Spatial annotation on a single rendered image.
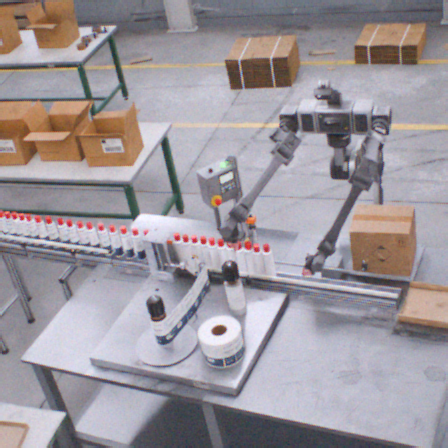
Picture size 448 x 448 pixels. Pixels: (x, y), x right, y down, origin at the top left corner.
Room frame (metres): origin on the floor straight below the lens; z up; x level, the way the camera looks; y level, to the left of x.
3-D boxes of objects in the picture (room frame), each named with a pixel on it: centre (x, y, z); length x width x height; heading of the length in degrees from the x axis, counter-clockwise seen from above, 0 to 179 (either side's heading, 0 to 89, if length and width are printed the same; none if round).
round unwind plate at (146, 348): (3.07, 0.39, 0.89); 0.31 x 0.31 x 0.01
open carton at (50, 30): (7.77, 1.22, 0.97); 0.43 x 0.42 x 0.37; 152
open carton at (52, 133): (5.48, 1.00, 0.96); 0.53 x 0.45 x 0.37; 157
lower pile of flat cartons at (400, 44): (7.68, -2.01, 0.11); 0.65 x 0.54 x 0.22; 62
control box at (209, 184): (3.63, -0.01, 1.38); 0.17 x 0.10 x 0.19; 114
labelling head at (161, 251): (3.64, 0.35, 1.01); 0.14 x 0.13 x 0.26; 59
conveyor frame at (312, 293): (3.50, -0.06, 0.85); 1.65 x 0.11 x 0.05; 59
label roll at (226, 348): (2.93, 0.12, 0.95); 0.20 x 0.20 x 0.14
